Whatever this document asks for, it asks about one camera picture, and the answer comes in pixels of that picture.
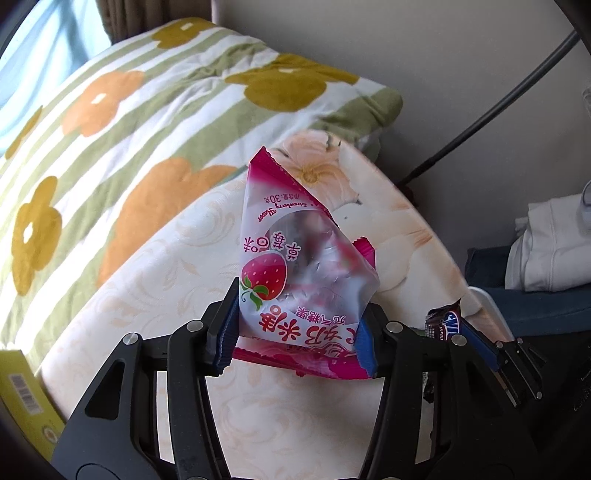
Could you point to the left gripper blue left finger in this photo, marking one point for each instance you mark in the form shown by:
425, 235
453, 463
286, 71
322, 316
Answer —
221, 319

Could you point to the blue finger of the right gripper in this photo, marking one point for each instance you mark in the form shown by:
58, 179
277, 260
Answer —
481, 344

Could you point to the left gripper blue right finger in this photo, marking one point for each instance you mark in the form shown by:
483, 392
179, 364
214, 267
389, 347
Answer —
372, 342

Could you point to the snickers bar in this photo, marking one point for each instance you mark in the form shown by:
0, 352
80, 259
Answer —
444, 322

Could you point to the pink strawberry snack bag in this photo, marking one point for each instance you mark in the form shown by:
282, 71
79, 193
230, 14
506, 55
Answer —
303, 286

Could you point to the folded white garment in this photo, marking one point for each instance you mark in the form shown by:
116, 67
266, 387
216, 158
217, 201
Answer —
552, 249

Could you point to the green cardboard box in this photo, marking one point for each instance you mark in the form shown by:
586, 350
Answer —
28, 405

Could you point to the floral striped quilt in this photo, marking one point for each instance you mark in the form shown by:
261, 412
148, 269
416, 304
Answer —
135, 136

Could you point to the right brown curtain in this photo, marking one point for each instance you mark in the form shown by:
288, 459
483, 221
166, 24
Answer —
123, 19

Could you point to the black clothes rack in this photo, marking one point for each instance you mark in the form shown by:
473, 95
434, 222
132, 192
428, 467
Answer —
497, 109

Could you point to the light blue cloth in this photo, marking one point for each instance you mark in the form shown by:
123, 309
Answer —
42, 44

